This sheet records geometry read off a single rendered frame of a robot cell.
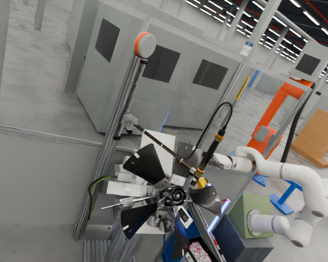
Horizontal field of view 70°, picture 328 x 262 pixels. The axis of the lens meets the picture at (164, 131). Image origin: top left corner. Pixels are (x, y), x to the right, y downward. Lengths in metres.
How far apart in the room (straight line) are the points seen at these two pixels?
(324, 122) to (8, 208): 8.78
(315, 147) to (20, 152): 8.64
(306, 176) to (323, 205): 0.15
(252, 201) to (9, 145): 1.89
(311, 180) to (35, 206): 2.12
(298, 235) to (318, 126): 7.75
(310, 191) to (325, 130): 7.90
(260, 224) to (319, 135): 7.56
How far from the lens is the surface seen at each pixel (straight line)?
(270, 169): 1.42
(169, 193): 1.40
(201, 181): 1.97
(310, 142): 9.41
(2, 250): 2.50
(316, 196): 1.41
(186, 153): 1.55
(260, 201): 2.11
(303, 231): 1.76
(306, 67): 5.15
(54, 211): 2.49
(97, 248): 2.47
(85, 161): 2.09
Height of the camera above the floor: 2.04
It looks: 23 degrees down
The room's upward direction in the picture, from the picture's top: 24 degrees clockwise
